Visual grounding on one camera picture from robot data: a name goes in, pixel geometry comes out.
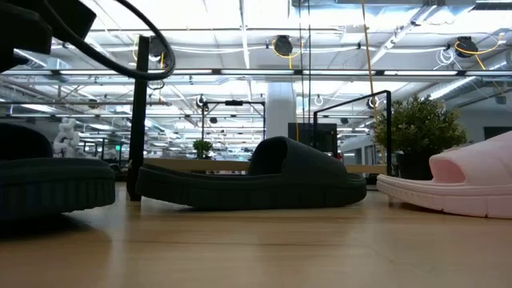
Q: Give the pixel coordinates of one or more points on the black rubber slide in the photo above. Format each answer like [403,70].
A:
[280,176]
[56,184]

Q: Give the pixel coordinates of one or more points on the pink rubber slide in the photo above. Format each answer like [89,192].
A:
[480,192]

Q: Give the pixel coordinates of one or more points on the dark computer monitor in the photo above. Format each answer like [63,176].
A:
[304,134]

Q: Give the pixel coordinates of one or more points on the small green plant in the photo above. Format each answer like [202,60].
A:
[202,147]

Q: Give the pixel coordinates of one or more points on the green potted plant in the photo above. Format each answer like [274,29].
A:
[420,128]

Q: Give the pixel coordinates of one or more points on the white robot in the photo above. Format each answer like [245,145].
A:
[66,138]

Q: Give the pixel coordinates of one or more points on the black frame rig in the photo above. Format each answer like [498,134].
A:
[234,102]

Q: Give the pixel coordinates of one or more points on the black frame wooden shelf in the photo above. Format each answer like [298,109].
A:
[138,120]

